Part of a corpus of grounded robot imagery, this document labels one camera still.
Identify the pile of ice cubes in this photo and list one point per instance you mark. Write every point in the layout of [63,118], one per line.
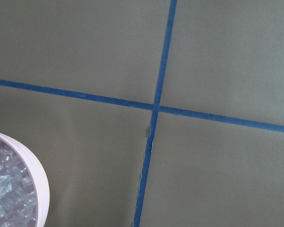
[17,193]

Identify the pink bowl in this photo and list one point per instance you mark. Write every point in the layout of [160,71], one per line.
[37,174]

